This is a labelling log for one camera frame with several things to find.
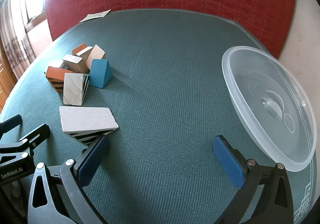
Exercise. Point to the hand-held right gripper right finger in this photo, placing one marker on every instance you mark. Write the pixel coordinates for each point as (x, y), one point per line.
(227, 158)

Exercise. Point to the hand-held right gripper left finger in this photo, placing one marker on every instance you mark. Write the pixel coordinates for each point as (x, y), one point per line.
(93, 160)

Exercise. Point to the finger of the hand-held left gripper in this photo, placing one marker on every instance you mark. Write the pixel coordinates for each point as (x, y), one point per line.
(37, 134)
(10, 122)

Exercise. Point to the large white striped wooden block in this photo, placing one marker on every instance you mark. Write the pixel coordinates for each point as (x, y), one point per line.
(86, 119)

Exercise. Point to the clear plastic bowl lid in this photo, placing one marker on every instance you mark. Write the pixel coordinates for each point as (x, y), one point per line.
(265, 104)

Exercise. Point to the wooden cabinet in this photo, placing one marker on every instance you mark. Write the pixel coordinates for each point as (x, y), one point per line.
(6, 81)

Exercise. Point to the small white striped wooden block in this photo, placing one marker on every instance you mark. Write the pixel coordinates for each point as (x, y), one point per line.
(73, 88)

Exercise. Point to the orange striped wooden block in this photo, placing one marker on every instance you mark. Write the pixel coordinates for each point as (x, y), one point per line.
(57, 75)

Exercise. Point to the patterned curtain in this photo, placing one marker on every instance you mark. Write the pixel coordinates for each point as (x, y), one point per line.
(15, 46)

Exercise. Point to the blue triangular wooden block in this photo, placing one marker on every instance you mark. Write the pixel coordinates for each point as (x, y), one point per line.
(98, 71)

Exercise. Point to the orange and natural wooden block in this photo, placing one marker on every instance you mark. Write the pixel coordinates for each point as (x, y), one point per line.
(82, 51)

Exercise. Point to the pale wedge wooden block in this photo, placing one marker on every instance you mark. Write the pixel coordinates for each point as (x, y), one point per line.
(96, 53)

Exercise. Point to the green table mat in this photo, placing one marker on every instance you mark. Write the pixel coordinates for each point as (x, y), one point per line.
(162, 76)

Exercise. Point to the paper sheet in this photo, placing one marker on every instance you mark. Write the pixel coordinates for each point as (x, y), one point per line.
(96, 15)

